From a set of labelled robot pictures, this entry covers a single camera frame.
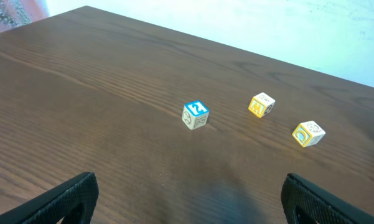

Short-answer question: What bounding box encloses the yellow C block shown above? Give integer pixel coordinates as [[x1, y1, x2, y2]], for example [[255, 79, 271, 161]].
[[292, 121, 326, 147]]

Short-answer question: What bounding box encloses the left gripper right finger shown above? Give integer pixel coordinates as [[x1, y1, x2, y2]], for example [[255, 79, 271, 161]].
[[281, 173, 374, 224]]

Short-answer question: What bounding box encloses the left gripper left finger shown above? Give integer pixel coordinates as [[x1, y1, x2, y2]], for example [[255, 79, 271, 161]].
[[0, 172, 99, 224]]

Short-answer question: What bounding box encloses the yellow W block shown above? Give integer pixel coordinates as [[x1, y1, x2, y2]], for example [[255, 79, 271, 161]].
[[248, 92, 276, 118]]

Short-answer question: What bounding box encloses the blue number 2 block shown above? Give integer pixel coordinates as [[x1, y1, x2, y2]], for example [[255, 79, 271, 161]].
[[182, 100, 210, 130]]

